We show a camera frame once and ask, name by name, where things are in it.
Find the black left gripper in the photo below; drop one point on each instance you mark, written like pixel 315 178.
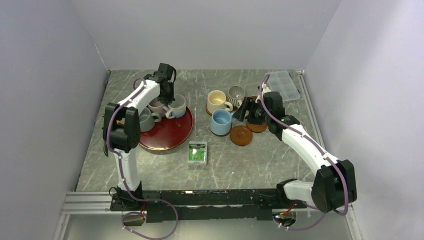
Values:
pixel 168 100

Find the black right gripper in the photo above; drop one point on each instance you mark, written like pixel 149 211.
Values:
pixel 239 114

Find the light blue ceramic mug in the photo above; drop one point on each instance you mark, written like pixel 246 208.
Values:
pixel 221 121

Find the grey ribbed ceramic cup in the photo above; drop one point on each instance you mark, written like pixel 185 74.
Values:
pixel 235 96

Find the cream ribbed ceramic mug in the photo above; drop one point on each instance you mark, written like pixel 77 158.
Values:
pixel 217 100

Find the mauve ceramic mug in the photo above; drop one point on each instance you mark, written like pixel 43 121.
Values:
pixel 157 107

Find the white ceramic mug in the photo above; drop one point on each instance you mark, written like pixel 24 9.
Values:
pixel 177 108

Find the grey-green ceramic mug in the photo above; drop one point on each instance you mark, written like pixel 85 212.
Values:
pixel 148 119

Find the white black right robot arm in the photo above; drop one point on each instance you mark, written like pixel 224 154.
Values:
pixel 334 184

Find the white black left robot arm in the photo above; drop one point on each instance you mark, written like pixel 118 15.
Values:
pixel 121 126

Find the clear plastic organizer box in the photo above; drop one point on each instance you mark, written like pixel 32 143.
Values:
pixel 282 82

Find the green label plastic box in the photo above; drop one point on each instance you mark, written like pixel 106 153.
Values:
pixel 197 153

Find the dark red round tray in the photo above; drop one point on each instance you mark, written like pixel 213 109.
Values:
pixel 168 133

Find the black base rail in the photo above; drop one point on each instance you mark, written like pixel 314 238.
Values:
pixel 213 204

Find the aluminium frame rail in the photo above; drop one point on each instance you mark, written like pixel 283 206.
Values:
pixel 322 138

